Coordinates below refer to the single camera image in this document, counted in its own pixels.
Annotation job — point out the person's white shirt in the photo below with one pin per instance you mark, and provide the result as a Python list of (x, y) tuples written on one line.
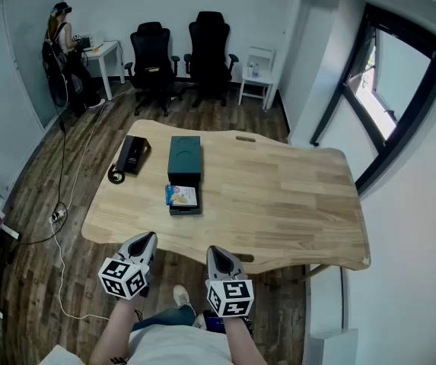
[(179, 346)]

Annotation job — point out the person's right forearm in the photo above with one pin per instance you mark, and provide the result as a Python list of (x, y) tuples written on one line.
[(240, 340)]

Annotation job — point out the white side table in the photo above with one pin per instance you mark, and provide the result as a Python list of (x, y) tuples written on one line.
[(257, 80)]

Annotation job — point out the white desk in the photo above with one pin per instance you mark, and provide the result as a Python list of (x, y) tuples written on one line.
[(107, 49)]

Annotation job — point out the black window frame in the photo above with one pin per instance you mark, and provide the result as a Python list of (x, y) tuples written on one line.
[(358, 165)]

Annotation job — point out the wooden table leg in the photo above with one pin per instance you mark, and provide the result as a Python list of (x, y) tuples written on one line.
[(314, 273)]

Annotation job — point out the colourful card packet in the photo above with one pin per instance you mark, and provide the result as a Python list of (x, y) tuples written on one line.
[(182, 196)]

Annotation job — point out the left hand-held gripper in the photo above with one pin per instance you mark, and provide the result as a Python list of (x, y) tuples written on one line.
[(120, 278)]

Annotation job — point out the black desk phone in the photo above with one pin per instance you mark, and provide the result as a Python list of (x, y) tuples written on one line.
[(134, 154)]

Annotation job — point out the person's blue jeans leg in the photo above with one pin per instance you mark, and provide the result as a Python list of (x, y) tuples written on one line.
[(168, 316)]

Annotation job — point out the person's left forearm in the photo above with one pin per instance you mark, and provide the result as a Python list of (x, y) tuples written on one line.
[(113, 329)]

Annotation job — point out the person's white shoe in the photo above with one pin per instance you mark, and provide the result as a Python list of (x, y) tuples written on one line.
[(181, 295)]

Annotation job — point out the black office chair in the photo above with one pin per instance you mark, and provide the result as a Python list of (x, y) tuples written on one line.
[(151, 55), (209, 48)]

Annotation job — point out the white bar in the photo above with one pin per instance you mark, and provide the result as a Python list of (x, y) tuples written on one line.
[(10, 231)]

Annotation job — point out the white power strip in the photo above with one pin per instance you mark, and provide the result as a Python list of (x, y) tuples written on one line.
[(58, 215)]

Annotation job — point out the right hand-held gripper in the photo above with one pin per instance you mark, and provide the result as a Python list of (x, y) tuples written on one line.
[(231, 298)]

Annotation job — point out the dark green drawer box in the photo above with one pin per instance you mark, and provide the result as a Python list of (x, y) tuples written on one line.
[(184, 158)]

